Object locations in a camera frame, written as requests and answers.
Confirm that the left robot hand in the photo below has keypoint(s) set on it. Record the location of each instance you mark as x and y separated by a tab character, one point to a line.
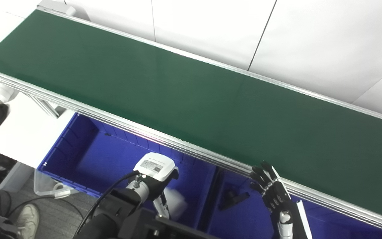
156	166

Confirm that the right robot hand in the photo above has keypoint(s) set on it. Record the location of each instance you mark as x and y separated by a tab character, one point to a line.
279	202

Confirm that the white cylindrical plastic part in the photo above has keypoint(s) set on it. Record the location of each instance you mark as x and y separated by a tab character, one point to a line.
177	202

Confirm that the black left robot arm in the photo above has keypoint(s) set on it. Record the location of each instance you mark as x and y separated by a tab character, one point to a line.
111	215

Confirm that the blue plastic bin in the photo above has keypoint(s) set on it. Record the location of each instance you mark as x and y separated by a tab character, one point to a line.
250	222
104	159

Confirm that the black plastic part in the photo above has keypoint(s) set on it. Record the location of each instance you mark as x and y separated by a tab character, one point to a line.
234	200

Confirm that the green conveyor belt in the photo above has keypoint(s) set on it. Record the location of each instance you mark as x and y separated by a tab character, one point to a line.
111	120
194	99

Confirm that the grey conveyor motor housing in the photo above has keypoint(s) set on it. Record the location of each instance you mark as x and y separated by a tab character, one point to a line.
53	6

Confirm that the clear plastic container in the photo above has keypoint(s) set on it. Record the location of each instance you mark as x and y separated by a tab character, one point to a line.
50	186
2	169

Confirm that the white sneaker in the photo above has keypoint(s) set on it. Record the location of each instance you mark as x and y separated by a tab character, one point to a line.
28	219

